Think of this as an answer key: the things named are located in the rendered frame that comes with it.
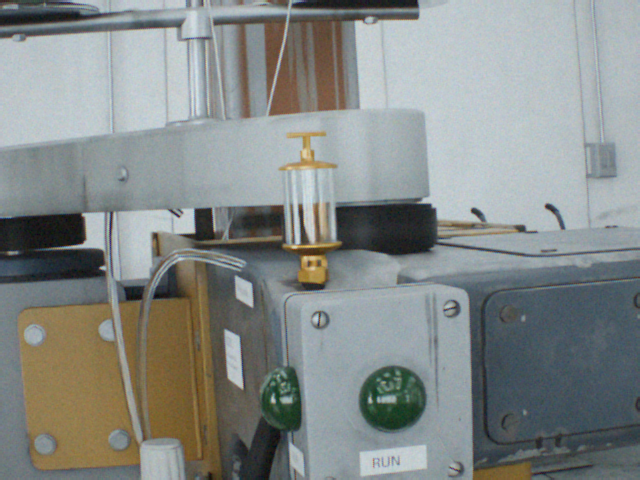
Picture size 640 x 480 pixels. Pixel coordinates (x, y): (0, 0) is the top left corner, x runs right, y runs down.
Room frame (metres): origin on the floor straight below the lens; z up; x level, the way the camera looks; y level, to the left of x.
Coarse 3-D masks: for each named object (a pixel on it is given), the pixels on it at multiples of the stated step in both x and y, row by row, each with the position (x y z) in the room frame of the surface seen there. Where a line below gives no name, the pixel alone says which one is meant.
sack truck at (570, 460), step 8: (472, 208) 5.95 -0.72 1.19; (552, 208) 5.97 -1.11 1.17; (480, 216) 5.85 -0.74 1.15; (560, 216) 5.91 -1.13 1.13; (560, 224) 5.88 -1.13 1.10; (568, 456) 5.81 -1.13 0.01; (536, 464) 5.73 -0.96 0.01; (544, 464) 5.72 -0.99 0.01; (552, 464) 5.70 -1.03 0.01; (560, 464) 5.69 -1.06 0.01; (568, 464) 5.67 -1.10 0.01; (576, 464) 5.65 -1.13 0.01; (584, 464) 5.62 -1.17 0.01; (536, 472) 5.56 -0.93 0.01
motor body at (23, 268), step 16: (0, 256) 1.02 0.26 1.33; (16, 256) 1.01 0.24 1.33; (32, 256) 1.00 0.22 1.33; (48, 256) 0.99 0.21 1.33; (64, 256) 0.99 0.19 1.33; (80, 256) 1.01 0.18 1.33; (96, 256) 1.03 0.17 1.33; (0, 272) 0.97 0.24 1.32; (16, 272) 0.97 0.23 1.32; (32, 272) 0.98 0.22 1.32; (48, 272) 0.98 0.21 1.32; (64, 272) 0.99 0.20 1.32; (80, 272) 1.02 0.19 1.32; (96, 272) 1.03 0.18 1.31
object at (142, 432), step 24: (168, 264) 0.70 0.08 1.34; (240, 264) 0.69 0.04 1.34; (144, 312) 0.73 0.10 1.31; (120, 336) 0.85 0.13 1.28; (144, 336) 0.75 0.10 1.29; (120, 360) 0.84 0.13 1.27; (144, 360) 0.77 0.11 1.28; (144, 384) 0.78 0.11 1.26; (144, 408) 0.80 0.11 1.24; (144, 432) 0.81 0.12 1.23
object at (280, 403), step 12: (276, 372) 0.56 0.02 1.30; (288, 372) 0.56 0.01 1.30; (264, 384) 0.56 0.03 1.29; (276, 384) 0.56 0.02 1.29; (288, 384) 0.56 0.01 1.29; (264, 396) 0.56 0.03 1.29; (276, 396) 0.56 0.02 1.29; (288, 396) 0.55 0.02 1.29; (300, 396) 0.56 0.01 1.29; (264, 408) 0.56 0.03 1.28; (276, 408) 0.56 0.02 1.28; (288, 408) 0.55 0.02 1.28; (300, 408) 0.56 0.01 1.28; (276, 420) 0.56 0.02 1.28; (288, 420) 0.56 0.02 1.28; (300, 420) 0.56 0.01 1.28
